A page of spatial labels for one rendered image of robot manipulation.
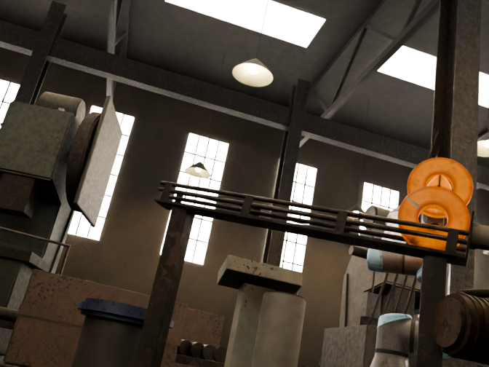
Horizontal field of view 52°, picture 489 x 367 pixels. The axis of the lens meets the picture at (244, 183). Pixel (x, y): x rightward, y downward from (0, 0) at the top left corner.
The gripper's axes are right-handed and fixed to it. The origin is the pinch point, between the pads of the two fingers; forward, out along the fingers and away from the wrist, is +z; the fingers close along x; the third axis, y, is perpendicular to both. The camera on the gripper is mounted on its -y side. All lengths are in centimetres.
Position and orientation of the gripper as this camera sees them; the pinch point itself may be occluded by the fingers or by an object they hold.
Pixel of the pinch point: (439, 180)
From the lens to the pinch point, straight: 138.5
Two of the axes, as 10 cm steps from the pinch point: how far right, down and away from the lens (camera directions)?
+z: -2.3, -6.1, -7.6
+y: 2.5, -7.9, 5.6
